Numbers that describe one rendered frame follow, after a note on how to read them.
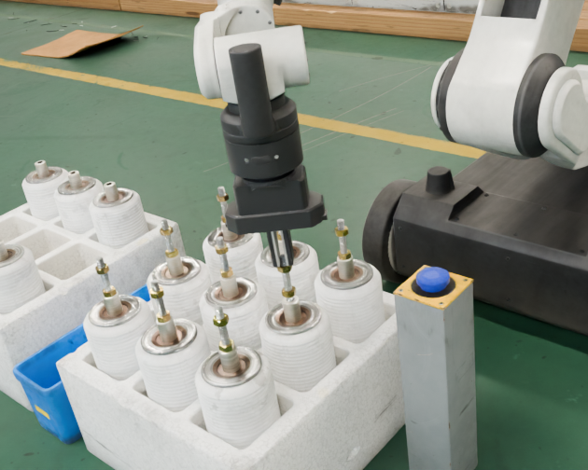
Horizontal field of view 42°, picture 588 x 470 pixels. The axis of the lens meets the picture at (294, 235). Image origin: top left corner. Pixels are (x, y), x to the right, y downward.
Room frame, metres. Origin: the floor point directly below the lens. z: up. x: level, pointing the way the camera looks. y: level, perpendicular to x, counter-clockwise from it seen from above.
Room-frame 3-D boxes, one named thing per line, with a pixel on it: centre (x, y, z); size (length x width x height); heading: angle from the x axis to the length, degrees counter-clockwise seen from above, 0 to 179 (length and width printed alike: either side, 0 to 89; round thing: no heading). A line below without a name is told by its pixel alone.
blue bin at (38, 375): (1.06, 0.34, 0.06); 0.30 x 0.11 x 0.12; 134
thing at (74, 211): (1.38, 0.41, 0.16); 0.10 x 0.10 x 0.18
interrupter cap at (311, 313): (0.83, 0.02, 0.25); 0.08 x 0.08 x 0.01
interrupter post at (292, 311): (0.83, 0.02, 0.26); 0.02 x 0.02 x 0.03
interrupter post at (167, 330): (0.83, 0.18, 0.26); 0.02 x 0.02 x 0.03
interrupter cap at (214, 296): (0.91, 0.10, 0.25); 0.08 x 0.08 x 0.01
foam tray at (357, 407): (0.91, 0.10, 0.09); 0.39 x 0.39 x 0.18; 45
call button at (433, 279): (0.76, -0.16, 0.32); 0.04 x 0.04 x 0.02
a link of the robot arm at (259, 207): (0.83, 0.02, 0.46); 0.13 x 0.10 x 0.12; 83
